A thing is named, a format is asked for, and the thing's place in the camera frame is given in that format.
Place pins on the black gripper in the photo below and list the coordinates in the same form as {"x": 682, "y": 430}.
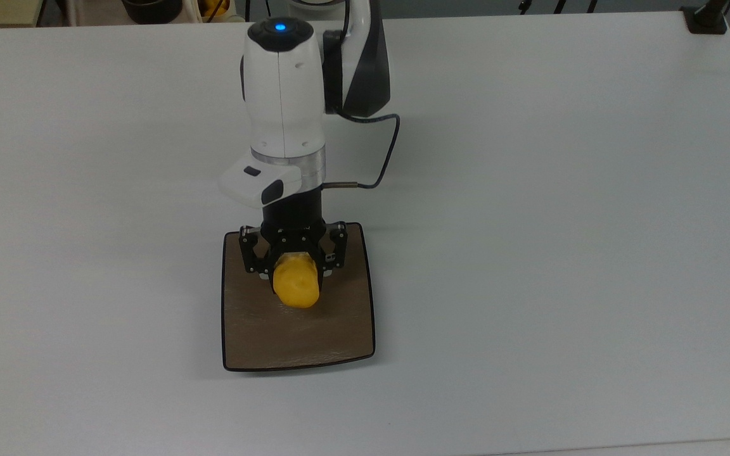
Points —
{"x": 293, "y": 218}

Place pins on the yellow potato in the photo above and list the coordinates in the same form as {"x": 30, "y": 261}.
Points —
{"x": 296, "y": 282}

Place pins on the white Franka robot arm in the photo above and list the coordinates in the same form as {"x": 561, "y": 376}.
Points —
{"x": 282, "y": 95}

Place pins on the square brown ceramic plate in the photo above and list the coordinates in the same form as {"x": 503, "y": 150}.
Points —
{"x": 301, "y": 335}

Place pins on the yellow background object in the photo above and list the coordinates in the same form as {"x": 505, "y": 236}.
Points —
{"x": 214, "y": 7}

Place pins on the black round bowl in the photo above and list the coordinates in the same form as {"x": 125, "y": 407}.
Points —
{"x": 151, "y": 9}

